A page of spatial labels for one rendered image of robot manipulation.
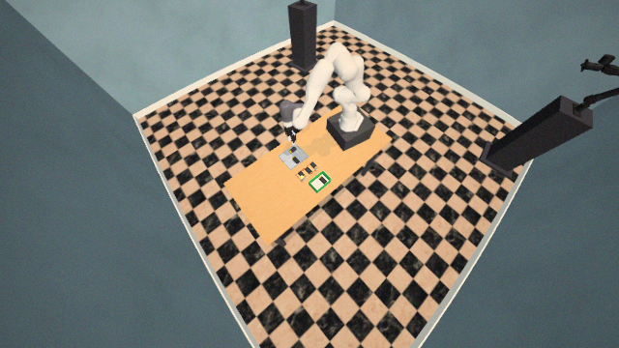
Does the green box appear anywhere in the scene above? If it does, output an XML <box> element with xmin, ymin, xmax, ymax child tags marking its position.
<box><xmin>309</xmin><ymin>170</ymin><xmax>332</xmax><ymax>193</ymax></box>

